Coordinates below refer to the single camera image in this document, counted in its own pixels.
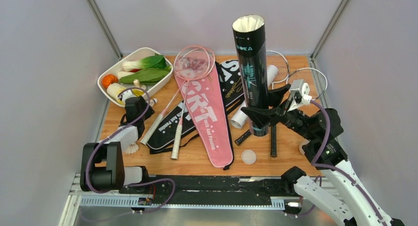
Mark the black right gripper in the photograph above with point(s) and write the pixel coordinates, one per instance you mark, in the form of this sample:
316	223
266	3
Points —
262	116

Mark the white shuttlecock tube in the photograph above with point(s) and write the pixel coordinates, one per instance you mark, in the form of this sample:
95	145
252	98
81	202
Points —
239	119

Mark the clear round tube lid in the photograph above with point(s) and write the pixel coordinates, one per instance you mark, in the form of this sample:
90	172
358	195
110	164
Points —
249	157

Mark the black shuttlecock tube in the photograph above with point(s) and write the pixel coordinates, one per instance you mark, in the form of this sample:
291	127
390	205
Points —
251	53

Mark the white shuttlecock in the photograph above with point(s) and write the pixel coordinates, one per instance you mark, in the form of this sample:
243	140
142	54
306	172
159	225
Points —
248	23
131	148

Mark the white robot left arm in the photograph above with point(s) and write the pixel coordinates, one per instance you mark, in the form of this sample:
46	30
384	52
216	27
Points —
102	167

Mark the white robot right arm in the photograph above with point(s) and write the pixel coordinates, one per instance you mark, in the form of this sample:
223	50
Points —
354	206

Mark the pink badminton racket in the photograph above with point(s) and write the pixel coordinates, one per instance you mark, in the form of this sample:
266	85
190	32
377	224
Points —
192	63
160	117

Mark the white racket left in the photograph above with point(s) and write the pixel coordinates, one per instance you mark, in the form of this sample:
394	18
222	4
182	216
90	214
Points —
277	59

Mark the white racket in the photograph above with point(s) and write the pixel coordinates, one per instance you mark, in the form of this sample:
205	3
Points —
277	59
316	80

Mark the white tube cap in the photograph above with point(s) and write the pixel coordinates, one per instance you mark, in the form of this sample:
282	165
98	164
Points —
301	146

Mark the white racket right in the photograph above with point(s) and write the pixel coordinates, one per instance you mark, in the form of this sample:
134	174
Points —
316	80

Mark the black racket cover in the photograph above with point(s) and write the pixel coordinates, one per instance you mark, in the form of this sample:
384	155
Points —
232	89

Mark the pink racket cover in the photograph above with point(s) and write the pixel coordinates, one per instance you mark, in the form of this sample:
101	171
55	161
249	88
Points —
205	104

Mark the green bok choy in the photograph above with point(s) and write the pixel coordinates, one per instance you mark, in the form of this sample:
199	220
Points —
155	61

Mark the green leafy vegetable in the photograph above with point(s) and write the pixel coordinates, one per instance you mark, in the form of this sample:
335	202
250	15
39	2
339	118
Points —
146	76

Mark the white rectangular tray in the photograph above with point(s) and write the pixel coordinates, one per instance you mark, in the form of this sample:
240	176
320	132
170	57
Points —
136	55

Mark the beige mushroom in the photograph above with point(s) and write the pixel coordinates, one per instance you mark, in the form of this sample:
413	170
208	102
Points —
137	84

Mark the yellow napa cabbage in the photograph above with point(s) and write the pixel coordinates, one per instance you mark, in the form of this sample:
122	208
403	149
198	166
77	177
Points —
121	93

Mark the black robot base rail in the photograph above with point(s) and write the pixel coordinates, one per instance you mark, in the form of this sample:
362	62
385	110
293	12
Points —
192	190

